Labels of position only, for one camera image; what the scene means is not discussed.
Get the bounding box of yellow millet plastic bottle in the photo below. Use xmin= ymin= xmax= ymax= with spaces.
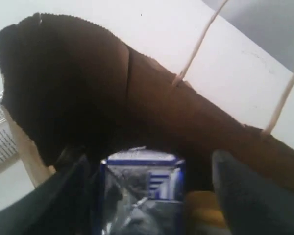
xmin=184 ymin=191 xmax=231 ymax=235

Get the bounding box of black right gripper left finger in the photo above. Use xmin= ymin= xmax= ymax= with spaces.
xmin=0 ymin=148 xmax=93 ymax=235

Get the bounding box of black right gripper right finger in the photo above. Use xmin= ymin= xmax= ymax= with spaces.
xmin=212 ymin=150 xmax=294 ymax=235

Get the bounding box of large brown paper bag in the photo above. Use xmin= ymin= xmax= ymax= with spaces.
xmin=0 ymin=13 xmax=294 ymax=193

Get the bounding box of blue white milk carton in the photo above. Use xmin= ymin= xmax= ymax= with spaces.
xmin=99 ymin=148 xmax=185 ymax=235

